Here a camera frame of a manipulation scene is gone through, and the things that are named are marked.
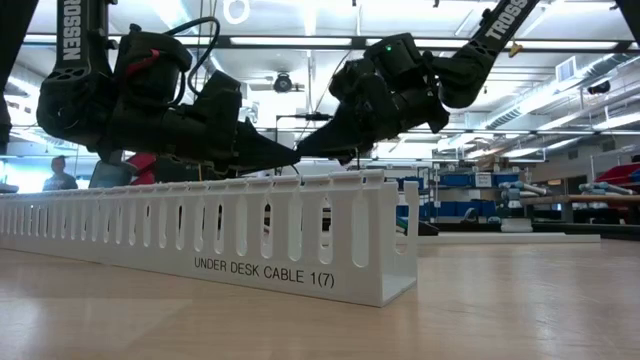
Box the person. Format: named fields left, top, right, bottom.
left=42, top=154, right=79, bottom=193

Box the black overhead camera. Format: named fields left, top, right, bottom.
left=272, top=72, right=306, bottom=95

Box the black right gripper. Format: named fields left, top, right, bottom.
left=293, top=74, right=451, bottom=165

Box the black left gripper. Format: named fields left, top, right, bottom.
left=99, top=107, right=304, bottom=177

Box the blue storage bin shelf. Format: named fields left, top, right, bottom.
left=399, top=172, right=521, bottom=219

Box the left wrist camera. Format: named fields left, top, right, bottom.
left=192, top=69, right=245, bottom=132

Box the white raceway cover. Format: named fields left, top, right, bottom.
left=399, top=232, right=602, bottom=246

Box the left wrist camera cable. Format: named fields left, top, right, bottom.
left=162, top=16, right=222, bottom=99

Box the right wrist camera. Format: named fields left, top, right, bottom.
left=328, top=58, right=374, bottom=101

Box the white slotted cable raceway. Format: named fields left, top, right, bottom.
left=0, top=168, right=421, bottom=309

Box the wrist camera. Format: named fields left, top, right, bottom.
left=192, top=69, right=245, bottom=132
left=328, top=58, right=374, bottom=101

